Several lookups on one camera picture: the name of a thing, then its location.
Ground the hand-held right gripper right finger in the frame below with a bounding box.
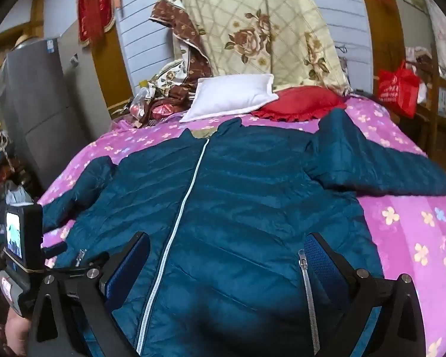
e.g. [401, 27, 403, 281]
[304, 232, 426, 357]

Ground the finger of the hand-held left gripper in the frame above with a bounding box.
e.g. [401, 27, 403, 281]
[41, 243, 68, 260]
[57, 252, 110, 271]

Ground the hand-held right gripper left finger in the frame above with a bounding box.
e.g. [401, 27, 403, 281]
[32, 232, 151, 357]

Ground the teal puffer jacket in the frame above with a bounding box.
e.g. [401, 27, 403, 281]
[41, 109, 446, 357]

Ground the person's left hand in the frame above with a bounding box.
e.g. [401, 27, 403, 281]
[4, 305, 36, 357]

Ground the pile of colourful clutter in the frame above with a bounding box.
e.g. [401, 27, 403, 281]
[0, 119, 26, 239]

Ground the pink floral bed sheet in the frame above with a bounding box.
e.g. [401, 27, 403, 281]
[37, 95, 446, 357]

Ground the grey wardrobe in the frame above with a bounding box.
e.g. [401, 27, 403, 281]
[2, 37, 93, 194]

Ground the clear plastic bag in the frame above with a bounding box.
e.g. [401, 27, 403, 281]
[129, 85, 153, 120]

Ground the red ruffled pillow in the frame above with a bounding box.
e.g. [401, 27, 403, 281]
[251, 85, 348, 123]

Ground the wooden chair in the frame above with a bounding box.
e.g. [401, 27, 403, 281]
[403, 46, 446, 173]

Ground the white pillow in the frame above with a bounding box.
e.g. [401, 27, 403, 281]
[179, 74, 279, 123]

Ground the red shopping bag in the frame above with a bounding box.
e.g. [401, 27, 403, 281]
[377, 59, 420, 117]

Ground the brown floral blanket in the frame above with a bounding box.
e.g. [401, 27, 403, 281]
[134, 0, 214, 129]

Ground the red tasselled hanging decoration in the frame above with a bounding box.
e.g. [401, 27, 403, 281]
[74, 0, 116, 47]

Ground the cream floral quilt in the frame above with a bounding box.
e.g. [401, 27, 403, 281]
[161, 0, 352, 95]

